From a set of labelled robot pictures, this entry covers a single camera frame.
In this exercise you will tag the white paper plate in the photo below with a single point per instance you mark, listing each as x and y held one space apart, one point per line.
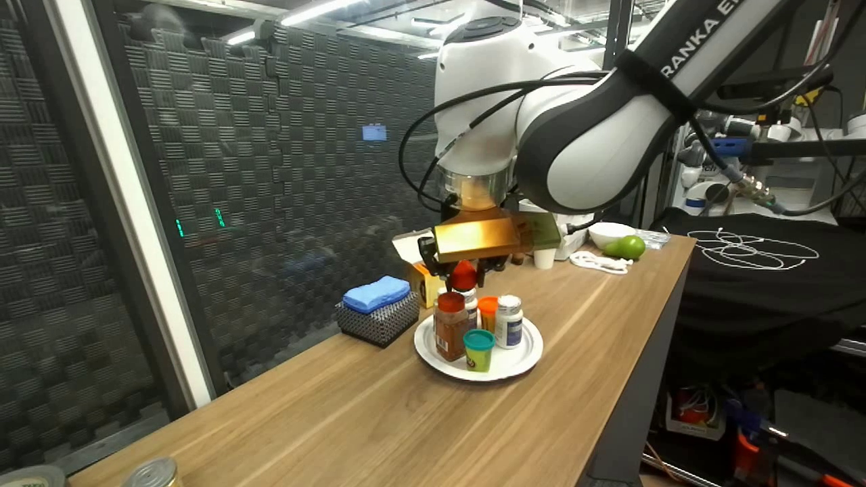
523 358

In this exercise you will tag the tan wrist camera block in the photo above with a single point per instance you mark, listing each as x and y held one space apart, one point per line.
478 235

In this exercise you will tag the white background machine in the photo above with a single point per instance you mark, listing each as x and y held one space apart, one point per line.
712 192

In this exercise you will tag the orange lid dough can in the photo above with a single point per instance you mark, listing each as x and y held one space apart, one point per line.
488 311

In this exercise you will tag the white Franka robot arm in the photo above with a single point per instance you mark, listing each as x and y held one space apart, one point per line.
587 135

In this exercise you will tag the white paper cup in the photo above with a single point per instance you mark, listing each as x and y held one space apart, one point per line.
546 257

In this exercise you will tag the white crumpled cloth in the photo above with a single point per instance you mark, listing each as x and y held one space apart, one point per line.
597 264

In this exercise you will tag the white bowl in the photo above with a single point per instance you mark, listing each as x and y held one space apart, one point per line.
607 231

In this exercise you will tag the spice jar red lid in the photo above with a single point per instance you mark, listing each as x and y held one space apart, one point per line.
450 328

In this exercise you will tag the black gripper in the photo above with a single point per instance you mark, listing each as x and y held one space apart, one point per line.
449 264

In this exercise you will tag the green toy pear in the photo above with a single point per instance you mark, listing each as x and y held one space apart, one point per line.
627 246

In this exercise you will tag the metal tin can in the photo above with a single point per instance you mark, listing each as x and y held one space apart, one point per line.
152 475
32 476

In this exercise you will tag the dark grey patterned box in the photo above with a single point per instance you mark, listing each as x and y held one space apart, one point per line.
370 328

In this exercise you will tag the yellow open carton box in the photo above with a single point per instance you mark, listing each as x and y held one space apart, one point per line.
428 287

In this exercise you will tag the white window frame post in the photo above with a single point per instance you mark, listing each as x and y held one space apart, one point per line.
133 197

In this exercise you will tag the orange plastic object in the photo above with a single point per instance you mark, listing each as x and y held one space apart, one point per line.
749 449

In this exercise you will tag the black covered table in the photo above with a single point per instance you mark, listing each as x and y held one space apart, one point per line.
794 299

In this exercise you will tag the blue sponge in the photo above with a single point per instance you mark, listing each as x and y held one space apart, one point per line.
377 293

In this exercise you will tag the teal lid dough can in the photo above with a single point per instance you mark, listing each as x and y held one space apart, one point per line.
478 353

